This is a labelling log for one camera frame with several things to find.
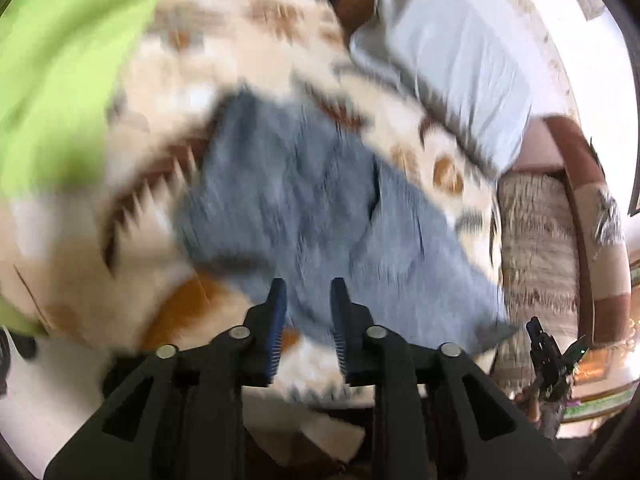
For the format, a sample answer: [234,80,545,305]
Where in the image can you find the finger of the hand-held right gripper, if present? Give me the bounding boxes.
[526,316,565,386]

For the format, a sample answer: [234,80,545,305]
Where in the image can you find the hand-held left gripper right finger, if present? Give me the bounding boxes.
[330,277,571,480]

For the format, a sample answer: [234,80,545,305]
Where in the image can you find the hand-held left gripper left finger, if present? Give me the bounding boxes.
[42,277,288,480]

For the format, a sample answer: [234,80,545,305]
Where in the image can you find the grey denim pants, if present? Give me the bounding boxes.
[172,87,518,356]

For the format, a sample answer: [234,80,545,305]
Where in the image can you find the brown striped pillow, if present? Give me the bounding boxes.
[492,172,583,396]

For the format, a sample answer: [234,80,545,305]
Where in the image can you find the grey pillow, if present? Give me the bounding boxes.
[347,0,533,178]

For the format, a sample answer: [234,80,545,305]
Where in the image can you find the leaf print blanket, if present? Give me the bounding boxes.
[0,0,506,406]

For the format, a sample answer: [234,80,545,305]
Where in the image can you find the lime green cloth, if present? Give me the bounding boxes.
[0,0,173,338]

